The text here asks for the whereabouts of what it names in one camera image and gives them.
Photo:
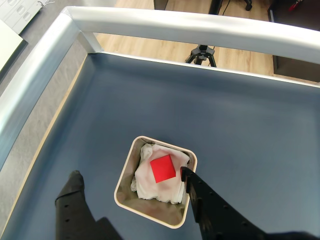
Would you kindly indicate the black chair wheel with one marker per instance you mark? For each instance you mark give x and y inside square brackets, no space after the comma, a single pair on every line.
[248,4]

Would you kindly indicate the red cube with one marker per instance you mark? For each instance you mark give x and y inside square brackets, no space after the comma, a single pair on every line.
[162,168]

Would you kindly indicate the aluminium table frame rail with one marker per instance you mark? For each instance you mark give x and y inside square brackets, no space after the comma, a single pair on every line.
[175,22]

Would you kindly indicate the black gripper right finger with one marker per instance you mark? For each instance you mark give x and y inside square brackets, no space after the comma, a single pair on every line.
[217,215]

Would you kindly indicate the black stand pole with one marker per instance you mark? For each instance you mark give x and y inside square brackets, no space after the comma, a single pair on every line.
[215,6]

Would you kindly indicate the beige square box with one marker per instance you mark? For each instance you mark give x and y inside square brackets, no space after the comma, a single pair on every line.
[150,212]

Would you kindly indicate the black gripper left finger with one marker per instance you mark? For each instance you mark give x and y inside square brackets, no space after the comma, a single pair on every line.
[72,212]

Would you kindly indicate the white drawer cabinet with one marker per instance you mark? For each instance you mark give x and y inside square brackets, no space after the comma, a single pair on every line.
[15,12]

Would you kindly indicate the black cabinet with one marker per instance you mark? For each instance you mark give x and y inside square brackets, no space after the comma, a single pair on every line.
[161,3]

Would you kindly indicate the white desk top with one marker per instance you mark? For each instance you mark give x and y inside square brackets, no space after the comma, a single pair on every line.
[7,42]

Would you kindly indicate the dark shelf unit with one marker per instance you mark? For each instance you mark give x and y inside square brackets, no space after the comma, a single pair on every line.
[307,15]

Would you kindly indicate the white crumpled cloth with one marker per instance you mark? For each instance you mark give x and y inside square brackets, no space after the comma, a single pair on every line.
[150,185]

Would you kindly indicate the black tripod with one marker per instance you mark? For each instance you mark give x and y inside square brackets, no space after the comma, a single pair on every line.
[202,51]

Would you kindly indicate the dark wooden furniture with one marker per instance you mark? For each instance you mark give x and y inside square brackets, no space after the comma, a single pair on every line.
[295,67]

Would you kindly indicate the red tag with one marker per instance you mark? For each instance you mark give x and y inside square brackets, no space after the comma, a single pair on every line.
[295,5]

